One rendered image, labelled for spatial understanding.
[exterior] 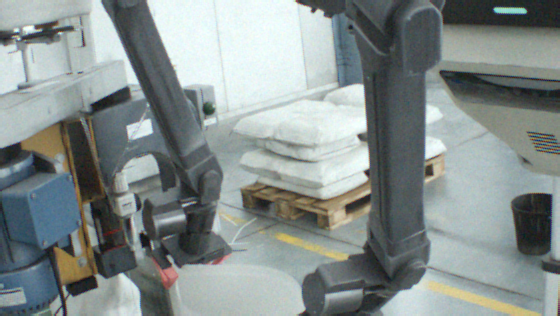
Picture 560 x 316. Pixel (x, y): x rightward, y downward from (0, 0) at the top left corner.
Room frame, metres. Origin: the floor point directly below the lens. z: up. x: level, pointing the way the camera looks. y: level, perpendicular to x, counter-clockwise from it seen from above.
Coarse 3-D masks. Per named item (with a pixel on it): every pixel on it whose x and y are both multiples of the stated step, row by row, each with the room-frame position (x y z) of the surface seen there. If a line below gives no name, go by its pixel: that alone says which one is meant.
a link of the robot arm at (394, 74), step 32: (416, 0) 0.55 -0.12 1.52; (416, 32) 0.55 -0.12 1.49; (384, 64) 0.59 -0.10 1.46; (416, 64) 0.57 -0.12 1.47; (384, 96) 0.62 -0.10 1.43; (416, 96) 0.63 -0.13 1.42; (384, 128) 0.64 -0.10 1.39; (416, 128) 0.66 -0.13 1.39; (384, 160) 0.67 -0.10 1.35; (416, 160) 0.68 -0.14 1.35; (384, 192) 0.70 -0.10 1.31; (416, 192) 0.71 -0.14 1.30; (384, 224) 0.73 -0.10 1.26; (416, 224) 0.73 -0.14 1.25; (384, 256) 0.76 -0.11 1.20; (416, 256) 0.76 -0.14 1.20
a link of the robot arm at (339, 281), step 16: (352, 256) 0.80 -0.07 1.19; (368, 256) 0.81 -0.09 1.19; (320, 272) 0.77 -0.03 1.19; (336, 272) 0.77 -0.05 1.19; (352, 272) 0.77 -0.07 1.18; (368, 272) 0.78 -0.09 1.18; (384, 272) 0.79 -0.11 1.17; (400, 272) 0.75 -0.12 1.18; (416, 272) 0.75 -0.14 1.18; (304, 288) 0.79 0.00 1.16; (320, 288) 0.76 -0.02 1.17; (336, 288) 0.76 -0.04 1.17; (352, 288) 0.77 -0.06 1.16; (400, 288) 0.77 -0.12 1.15; (304, 304) 0.79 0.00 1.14; (320, 304) 0.76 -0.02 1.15; (336, 304) 0.76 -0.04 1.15; (352, 304) 0.77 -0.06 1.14
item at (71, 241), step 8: (32, 152) 1.09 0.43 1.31; (40, 160) 1.04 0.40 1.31; (48, 160) 1.01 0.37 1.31; (56, 160) 1.01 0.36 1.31; (40, 168) 1.05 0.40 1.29; (48, 168) 1.02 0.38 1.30; (56, 168) 0.99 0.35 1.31; (72, 232) 0.99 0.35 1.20; (64, 240) 0.99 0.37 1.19; (72, 240) 0.99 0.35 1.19; (64, 248) 1.02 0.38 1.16; (72, 248) 0.99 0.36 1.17; (80, 248) 0.99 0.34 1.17
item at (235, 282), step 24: (192, 264) 1.19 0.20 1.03; (240, 264) 1.17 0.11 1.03; (192, 288) 1.20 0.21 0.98; (216, 288) 1.18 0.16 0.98; (240, 288) 1.18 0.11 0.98; (264, 288) 1.16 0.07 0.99; (288, 288) 1.11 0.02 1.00; (192, 312) 1.00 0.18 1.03; (216, 312) 1.19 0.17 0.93; (240, 312) 1.18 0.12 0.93; (264, 312) 1.16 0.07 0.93; (288, 312) 1.12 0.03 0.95
